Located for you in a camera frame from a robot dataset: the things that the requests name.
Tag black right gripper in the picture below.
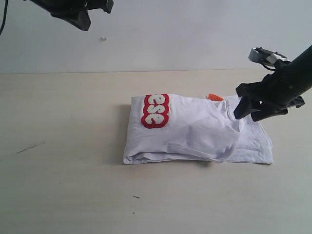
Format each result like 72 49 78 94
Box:
234 70 306 119

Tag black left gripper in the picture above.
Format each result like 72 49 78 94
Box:
31 0 114 31

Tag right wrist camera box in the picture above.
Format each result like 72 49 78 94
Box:
248 47 291 71

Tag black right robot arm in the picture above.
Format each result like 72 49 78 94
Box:
234 47 312 122

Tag orange neck tag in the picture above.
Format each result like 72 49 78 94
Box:
207 94 224 102

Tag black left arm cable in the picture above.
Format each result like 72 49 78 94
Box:
0 0 8 36

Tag white t-shirt red lettering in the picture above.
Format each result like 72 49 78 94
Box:
123 94 273 164

